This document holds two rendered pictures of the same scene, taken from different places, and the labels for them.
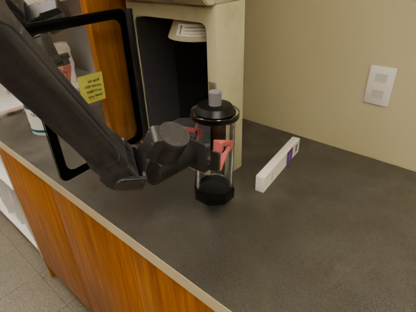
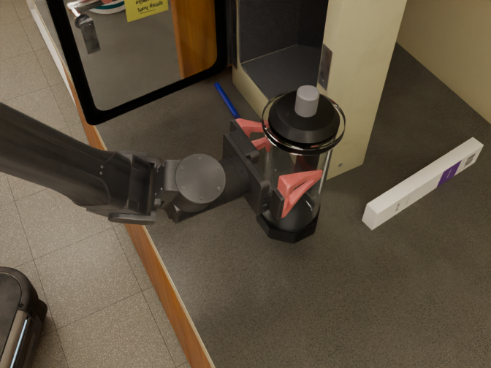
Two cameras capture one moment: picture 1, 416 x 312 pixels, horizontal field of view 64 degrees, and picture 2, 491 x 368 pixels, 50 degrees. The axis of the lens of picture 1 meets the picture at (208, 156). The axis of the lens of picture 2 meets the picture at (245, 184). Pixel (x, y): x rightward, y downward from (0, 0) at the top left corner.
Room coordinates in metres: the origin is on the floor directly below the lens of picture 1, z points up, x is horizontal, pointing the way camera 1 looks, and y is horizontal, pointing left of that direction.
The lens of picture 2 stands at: (0.19, -0.11, 1.69)
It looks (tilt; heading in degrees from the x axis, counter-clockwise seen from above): 52 degrees down; 20
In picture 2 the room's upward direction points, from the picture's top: straight up
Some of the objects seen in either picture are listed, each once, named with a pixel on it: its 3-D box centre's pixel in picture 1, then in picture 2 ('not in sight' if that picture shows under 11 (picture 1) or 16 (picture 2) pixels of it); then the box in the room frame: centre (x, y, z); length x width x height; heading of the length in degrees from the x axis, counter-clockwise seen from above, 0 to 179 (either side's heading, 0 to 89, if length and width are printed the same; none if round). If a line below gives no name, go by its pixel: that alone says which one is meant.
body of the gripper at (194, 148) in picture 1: (181, 155); (227, 179); (0.59, 0.06, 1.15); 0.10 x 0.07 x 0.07; 49
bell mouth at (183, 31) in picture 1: (199, 24); not in sight; (0.95, 0.01, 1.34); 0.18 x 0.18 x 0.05
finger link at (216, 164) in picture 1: (215, 148); (286, 178); (0.62, -0.02, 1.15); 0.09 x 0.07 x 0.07; 139
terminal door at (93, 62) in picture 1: (92, 95); (145, 6); (0.86, 0.30, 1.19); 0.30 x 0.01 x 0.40; 143
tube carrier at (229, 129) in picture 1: (214, 153); (295, 170); (0.67, -0.02, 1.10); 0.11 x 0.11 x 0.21
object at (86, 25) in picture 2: not in sight; (88, 36); (0.76, 0.36, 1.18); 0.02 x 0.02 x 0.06; 53
